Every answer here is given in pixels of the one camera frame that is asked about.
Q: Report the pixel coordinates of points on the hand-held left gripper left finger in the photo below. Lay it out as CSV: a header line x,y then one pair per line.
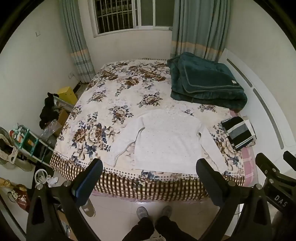
x,y
86,185

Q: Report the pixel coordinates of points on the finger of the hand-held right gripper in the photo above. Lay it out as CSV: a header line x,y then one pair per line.
x,y
291,158
266,163

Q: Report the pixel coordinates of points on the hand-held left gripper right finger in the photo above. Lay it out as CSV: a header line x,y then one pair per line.
x,y
211,185

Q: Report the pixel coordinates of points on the white knit sweater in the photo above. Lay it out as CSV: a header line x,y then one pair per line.
x,y
166,143

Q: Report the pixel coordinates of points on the grey sneaker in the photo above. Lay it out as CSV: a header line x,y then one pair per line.
x,y
89,208

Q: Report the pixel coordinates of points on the white slippers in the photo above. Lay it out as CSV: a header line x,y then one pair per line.
x,y
47,178

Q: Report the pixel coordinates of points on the striped black grey folded garment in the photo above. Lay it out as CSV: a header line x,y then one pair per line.
x,y
238,133

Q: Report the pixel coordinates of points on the person's right grey shoe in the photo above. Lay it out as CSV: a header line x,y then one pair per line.
x,y
166,211

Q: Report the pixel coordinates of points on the person's grey shoe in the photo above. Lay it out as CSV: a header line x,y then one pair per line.
x,y
166,211
142,213

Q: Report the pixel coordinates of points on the person's left grey shoe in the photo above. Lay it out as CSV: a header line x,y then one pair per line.
x,y
142,213

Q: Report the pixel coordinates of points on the clear plastic bag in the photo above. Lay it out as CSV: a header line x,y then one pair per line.
x,y
49,133

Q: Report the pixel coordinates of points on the person's black pants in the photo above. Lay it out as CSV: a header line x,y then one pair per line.
x,y
161,229

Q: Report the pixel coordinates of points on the red printed bag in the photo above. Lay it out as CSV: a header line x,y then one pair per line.
x,y
19,197

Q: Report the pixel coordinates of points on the cardboard box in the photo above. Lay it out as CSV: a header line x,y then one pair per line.
x,y
63,117

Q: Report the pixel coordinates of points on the teal storage rack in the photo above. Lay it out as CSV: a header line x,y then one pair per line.
x,y
29,141

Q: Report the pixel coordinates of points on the white bed headboard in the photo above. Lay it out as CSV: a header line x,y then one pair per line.
x,y
266,88

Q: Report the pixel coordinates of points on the black cloth pile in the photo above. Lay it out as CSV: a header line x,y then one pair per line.
x,y
48,111

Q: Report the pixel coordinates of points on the patterned tote bag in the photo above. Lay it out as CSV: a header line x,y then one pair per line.
x,y
8,150

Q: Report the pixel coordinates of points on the yellow box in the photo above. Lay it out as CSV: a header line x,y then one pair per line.
x,y
67,93

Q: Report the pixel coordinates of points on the floral bed sheet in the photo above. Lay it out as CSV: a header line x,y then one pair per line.
x,y
111,92

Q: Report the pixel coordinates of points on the dark green folded blanket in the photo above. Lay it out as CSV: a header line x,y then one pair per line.
x,y
208,81

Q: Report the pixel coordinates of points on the green striped curtain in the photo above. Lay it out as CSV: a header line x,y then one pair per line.
x,y
76,39
198,25

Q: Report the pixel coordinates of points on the barred window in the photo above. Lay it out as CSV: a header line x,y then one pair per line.
x,y
131,14

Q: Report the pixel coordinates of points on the metal folding frame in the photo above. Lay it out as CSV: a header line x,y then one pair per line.
x,y
63,104

